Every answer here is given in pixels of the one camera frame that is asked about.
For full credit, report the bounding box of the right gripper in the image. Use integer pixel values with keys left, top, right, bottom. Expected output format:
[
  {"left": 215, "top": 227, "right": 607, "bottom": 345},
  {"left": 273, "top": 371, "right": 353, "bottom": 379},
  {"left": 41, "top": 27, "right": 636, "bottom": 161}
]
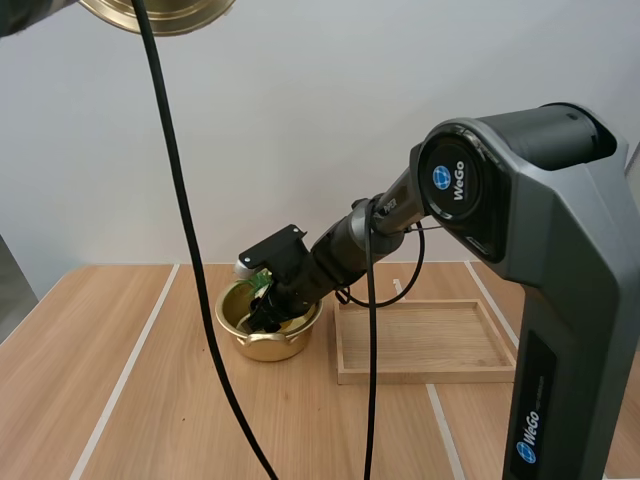
[{"left": 267, "top": 254, "right": 347, "bottom": 321}]

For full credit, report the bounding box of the yellow toy pineapple green crown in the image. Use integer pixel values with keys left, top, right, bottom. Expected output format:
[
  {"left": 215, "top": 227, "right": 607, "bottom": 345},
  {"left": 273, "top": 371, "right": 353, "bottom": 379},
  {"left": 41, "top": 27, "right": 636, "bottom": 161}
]
[{"left": 250, "top": 270, "right": 274, "bottom": 297}]

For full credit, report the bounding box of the black cable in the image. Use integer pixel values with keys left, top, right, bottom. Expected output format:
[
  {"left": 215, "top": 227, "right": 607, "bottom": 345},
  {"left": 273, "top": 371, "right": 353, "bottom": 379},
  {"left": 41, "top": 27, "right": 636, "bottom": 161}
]
[
  {"left": 361, "top": 198, "right": 379, "bottom": 480},
  {"left": 335, "top": 222, "right": 427, "bottom": 308},
  {"left": 130, "top": 0, "right": 280, "bottom": 480}
]

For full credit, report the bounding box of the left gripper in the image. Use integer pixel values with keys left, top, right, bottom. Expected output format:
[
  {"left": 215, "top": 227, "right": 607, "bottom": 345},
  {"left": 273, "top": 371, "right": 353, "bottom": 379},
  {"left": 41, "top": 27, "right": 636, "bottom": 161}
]
[{"left": 0, "top": 0, "right": 81, "bottom": 40}]

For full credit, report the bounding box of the gold pot with two handles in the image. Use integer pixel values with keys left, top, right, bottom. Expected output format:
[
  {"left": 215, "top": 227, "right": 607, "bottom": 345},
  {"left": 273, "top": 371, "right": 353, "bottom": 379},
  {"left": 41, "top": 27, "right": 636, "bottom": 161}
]
[{"left": 214, "top": 279, "right": 324, "bottom": 363}]

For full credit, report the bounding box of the shallow wooden tray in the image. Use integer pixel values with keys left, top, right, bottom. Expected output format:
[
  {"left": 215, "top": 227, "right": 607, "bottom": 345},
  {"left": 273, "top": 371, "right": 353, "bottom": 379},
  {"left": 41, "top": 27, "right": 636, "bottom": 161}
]
[{"left": 333, "top": 298, "right": 517, "bottom": 387}]

